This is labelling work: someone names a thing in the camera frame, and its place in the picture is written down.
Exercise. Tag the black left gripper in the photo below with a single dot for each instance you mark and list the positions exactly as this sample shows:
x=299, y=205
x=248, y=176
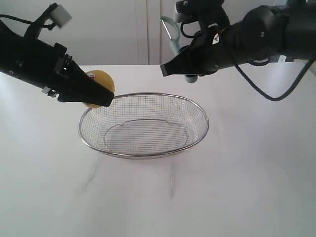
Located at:
x=37, y=63

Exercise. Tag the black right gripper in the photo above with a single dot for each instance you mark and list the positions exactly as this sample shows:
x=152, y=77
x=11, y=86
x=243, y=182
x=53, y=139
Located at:
x=211, y=49

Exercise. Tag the yellow lemon with sticker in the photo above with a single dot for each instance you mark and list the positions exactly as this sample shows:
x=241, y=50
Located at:
x=100, y=90

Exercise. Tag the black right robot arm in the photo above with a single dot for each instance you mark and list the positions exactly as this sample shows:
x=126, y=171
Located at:
x=264, y=32

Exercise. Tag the white cabinet doors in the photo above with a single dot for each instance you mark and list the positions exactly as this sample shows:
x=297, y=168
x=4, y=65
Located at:
x=114, y=32

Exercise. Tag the oval steel mesh basket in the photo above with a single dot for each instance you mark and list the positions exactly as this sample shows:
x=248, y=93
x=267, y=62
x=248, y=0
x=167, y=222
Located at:
x=144, y=125

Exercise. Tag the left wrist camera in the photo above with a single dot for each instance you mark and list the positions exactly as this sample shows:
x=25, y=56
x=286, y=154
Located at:
x=54, y=16

